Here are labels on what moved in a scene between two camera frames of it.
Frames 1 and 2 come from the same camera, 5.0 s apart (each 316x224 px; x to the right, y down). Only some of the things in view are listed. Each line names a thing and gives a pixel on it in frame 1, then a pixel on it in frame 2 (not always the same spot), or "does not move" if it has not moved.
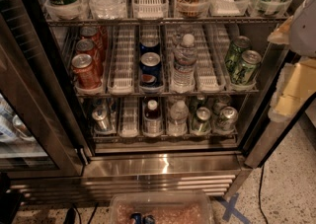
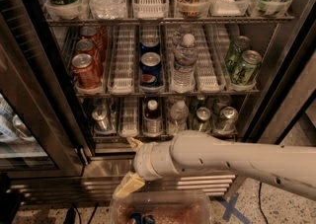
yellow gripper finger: x=281 y=36 → x=135 y=143
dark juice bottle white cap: x=152 y=119 does not move
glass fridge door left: x=41 y=128 does not move
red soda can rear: x=99 y=37 does not move
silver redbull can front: x=101 y=120 does not move
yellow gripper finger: x=296 y=82 → x=130 y=183
